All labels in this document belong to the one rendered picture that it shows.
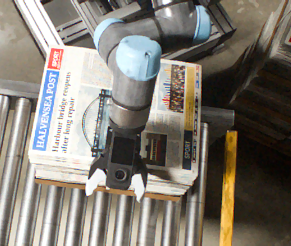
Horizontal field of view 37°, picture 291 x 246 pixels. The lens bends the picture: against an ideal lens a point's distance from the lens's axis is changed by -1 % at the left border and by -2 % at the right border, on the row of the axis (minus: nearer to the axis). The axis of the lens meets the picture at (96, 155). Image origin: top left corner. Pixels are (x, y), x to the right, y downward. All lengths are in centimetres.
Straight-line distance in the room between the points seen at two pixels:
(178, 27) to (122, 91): 18
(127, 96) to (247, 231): 145
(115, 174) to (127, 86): 16
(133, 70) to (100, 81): 30
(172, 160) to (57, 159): 25
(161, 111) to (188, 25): 23
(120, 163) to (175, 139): 22
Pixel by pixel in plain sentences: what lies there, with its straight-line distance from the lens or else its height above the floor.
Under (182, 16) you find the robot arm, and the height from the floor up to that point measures 126.
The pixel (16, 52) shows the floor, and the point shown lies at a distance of 224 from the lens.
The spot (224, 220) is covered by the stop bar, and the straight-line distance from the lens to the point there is 121.
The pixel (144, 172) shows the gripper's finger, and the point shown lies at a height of 112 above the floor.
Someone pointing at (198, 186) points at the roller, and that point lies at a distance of 122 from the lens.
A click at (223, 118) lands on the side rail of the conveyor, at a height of 80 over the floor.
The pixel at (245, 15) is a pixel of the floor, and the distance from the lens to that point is 251.
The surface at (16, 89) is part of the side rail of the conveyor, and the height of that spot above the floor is 80.
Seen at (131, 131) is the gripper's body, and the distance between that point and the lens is 79.
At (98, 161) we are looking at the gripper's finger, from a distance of 86.
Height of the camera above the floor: 196
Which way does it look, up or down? 75 degrees down
